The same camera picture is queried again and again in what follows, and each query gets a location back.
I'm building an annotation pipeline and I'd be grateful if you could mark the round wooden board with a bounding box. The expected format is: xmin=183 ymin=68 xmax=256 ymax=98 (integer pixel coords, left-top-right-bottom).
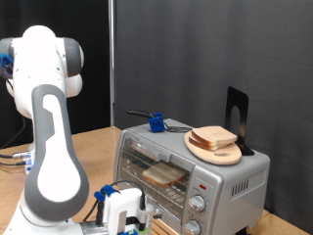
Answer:
xmin=183 ymin=130 xmax=243 ymax=166

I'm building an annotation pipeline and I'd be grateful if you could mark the glass oven door with handle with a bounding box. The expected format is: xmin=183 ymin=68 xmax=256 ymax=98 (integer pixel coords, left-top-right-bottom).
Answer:
xmin=115 ymin=135 xmax=196 ymax=233

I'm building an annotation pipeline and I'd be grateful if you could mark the metal spatula with blue block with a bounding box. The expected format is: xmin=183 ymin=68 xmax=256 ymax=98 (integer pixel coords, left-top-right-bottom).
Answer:
xmin=126 ymin=109 xmax=194 ymax=134

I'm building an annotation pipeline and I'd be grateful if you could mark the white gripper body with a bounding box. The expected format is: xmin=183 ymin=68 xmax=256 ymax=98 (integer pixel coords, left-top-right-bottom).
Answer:
xmin=103 ymin=187 xmax=147 ymax=235

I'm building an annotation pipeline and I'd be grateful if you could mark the silver toaster oven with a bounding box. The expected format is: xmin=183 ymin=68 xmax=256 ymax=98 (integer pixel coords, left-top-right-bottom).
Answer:
xmin=113 ymin=117 xmax=271 ymax=235

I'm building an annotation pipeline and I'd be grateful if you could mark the white bread slice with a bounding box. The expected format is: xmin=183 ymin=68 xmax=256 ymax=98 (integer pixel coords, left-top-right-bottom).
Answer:
xmin=191 ymin=125 xmax=239 ymax=148
xmin=188 ymin=136 xmax=223 ymax=152
xmin=141 ymin=162 xmax=188 ymax=189

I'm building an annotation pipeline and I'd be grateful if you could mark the wire oven rack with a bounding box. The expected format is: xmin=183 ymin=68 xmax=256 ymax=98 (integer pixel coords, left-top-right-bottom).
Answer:
xmin=123 ymin=161 xmax=192 ymax=211

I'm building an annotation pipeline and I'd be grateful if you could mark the black camera cable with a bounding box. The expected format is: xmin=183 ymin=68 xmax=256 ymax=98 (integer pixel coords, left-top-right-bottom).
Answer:
xmin=0 ymin=53 xmax=147 ymax=228

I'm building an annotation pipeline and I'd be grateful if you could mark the black metal bookend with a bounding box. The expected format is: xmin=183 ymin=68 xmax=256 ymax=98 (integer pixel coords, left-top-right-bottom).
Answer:
xmin=224 ymin=85 xmax=255 ymax=157

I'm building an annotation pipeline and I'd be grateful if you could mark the vertical metal pole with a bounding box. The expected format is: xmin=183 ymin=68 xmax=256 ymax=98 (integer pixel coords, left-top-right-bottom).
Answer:
xmin=108 ymin=0 xmax=116 ymax=127

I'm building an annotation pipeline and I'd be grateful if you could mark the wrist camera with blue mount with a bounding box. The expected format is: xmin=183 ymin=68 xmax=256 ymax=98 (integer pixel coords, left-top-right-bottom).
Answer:
xmin=116 ymin=202 xmax=156 ymax=235

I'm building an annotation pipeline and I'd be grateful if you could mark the black base cable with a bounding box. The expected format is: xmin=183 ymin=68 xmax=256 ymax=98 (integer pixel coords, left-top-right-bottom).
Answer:
xmin=0 ymin=150 xmax=32 ymax=161
xmin=0 ymin=160 xmax=29 ymax=167

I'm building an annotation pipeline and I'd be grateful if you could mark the wooden box under oven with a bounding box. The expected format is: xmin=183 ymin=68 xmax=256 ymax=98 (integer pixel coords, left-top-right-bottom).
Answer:
xmin=150 ymin=218 xmax=179 ymax=235

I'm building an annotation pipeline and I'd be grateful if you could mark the silver oven knob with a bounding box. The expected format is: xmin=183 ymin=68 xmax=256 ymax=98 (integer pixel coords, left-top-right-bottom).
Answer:
xmin=183 ymin=218 xmax=201 ymax=235
xmin=188 ymin=194 xmax=206 ymax=213

